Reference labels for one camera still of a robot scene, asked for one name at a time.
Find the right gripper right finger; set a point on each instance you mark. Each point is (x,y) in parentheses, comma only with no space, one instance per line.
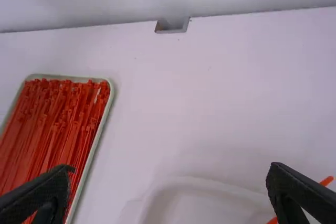
(296,192)

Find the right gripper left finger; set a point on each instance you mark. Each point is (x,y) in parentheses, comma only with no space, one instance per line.
(34,197)

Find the white dish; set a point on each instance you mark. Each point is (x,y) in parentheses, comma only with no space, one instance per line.
(210,208)

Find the pale tray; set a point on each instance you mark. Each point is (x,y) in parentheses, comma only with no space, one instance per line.
(106,119)

